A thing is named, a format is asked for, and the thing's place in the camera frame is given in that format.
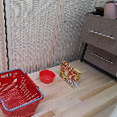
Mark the pink mug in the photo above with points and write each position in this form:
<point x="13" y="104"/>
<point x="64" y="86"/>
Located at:
<point x="112" y="10"/>

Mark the wooden drawer cabinet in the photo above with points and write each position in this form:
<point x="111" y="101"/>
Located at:
<point x="102" y="44"/>

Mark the red yellow snack box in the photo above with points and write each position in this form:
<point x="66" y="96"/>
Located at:
<point x="70" y="74"/>

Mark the red plastic bowl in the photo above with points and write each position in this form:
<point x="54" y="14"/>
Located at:
<point x="47" y="76"/>

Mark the red shopping basket blue rim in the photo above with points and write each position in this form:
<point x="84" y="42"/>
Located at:
<point x="15" y="91"/>

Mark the black vertical screen post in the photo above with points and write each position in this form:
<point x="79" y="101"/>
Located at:
<point x="6" y="34"/>

